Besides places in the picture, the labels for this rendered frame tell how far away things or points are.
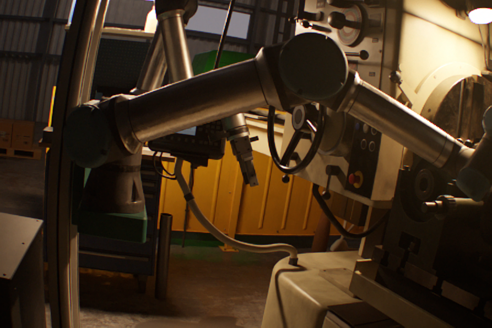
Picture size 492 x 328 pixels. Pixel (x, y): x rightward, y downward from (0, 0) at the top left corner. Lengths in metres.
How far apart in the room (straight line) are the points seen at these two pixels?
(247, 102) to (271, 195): 3.72
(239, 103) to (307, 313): 1.31
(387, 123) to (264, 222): 3.66
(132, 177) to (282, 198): 3.61
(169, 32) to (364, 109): 0.74
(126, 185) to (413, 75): 1.00
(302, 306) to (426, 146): 1.20
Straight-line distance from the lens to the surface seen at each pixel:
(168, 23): 1.50
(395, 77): 1.48
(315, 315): 1.94
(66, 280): 1.25
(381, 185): 1.43
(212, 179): 4.28
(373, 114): 0.96
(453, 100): 1.61
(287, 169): 1.59
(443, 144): 1.00
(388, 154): 1.42
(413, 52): 1.61
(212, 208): 4.34
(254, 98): 0.82
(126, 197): 1.02
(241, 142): 1.51
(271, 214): 4.57
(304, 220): 4.75
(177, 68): 1.46
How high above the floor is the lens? 1.33
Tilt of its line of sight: 6 degrees down
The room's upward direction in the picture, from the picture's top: 9 degrees clockwise
